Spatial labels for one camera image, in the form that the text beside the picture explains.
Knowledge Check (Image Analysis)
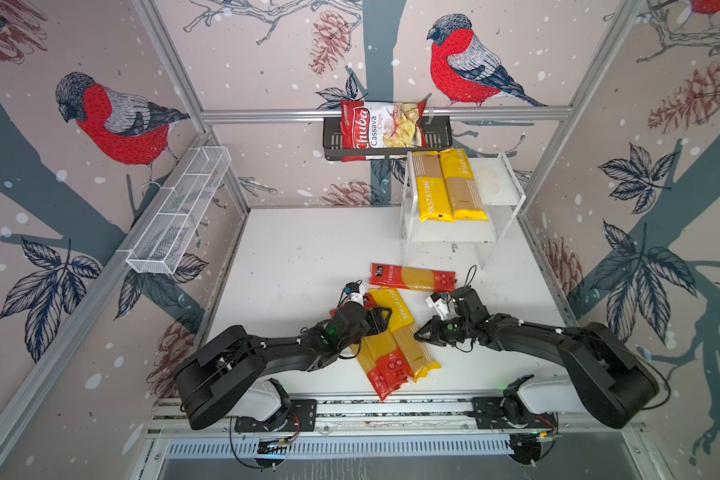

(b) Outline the white two-tier shelf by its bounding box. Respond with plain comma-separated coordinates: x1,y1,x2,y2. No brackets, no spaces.
400,152,526,268

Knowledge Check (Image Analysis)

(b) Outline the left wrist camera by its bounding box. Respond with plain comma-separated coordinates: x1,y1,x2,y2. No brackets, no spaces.
343,280,366,305

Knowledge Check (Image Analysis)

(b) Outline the red cassava chips bag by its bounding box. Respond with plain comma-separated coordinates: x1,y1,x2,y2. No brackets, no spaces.
340,100,427,150

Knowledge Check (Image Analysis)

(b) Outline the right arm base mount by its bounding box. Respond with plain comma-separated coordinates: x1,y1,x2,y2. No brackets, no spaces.
469,397,558,430

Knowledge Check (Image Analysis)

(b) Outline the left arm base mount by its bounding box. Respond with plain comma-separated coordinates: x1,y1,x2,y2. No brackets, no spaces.
233,399,317,434

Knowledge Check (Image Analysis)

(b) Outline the yellow spaghetti pack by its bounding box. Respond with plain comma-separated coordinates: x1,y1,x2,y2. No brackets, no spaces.
439,149,489,221
370,288,441,382
412,152,454,223

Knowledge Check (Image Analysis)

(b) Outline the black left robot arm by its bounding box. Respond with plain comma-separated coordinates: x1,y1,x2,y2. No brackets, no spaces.
174,301,392,430

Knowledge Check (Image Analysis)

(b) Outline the red spaghetti pack lower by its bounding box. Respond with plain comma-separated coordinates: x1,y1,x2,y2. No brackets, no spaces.
351,345,412,401

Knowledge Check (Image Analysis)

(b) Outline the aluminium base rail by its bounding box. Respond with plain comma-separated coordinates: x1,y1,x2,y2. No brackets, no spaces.
144,392,644,439

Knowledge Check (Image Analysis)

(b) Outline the red spaghetti pack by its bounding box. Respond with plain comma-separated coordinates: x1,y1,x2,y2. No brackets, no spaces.
351,345,412,401
369,263,456,293
350,294,413,400

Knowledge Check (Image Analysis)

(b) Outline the white wire mesh basket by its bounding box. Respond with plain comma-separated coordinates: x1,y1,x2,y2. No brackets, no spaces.
126,146,231,275

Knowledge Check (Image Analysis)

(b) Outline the black wall basket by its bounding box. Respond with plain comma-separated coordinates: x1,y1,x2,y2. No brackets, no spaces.
323,116,453,162

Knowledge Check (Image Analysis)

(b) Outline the red spaghetti pack upper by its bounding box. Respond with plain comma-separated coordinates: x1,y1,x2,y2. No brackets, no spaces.
350,294,413,400

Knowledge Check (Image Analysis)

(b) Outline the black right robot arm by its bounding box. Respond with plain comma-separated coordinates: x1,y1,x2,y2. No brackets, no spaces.
413,286,660,429

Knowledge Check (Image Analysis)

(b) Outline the red spaghetti pack rear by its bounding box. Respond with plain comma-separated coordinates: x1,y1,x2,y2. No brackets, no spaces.
369,263,456,293

